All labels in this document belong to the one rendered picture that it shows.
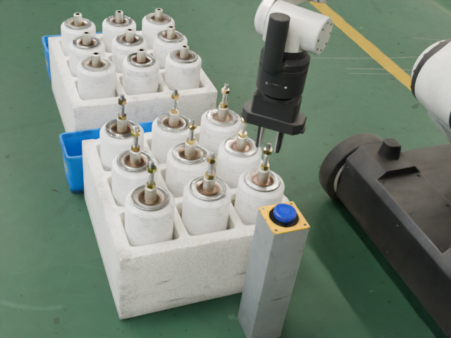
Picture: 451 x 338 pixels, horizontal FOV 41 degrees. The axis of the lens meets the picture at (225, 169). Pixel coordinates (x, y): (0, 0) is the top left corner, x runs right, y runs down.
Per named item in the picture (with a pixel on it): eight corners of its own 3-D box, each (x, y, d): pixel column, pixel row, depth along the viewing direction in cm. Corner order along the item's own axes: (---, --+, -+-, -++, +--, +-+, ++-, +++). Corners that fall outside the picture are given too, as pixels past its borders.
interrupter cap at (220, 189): (200, 206, 115) (200, 204, 115) (182, 183, 120) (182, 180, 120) (233, 196, 119) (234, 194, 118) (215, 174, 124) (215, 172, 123)
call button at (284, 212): (288, 209, 108) (290, 200, 107) (298, 224, 105) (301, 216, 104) (268, 212, 107) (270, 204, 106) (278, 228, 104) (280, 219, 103)
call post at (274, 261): (267, 310, 129) (293, 202, 110) (280, 336, 124) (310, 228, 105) (236, 318, 126) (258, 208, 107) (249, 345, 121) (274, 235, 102)
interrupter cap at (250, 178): (268, 198, 120) (269, 196, 119) (236, 182, 122) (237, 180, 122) (286, 180, 125) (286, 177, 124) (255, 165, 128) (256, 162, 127)
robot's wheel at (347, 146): (373, 186, 167) (393, 127, 155) (383, 197, 164) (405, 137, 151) (311, 198, 160) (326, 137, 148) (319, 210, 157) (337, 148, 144)
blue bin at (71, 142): (169, 153, 169) (172, 118, 161) (182, 178, 161) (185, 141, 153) (60, 170, 158) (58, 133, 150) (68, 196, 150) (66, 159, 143)
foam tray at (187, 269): (229, 176, 164) (236, 121, 153) (290, 282, 136) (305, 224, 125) (84, 198, 150) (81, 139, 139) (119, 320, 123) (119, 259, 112)
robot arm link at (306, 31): (272, 50, 112) (283, -9, 105) (325, 70, 108) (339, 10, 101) (241, 72, 104) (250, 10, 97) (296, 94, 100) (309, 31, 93)
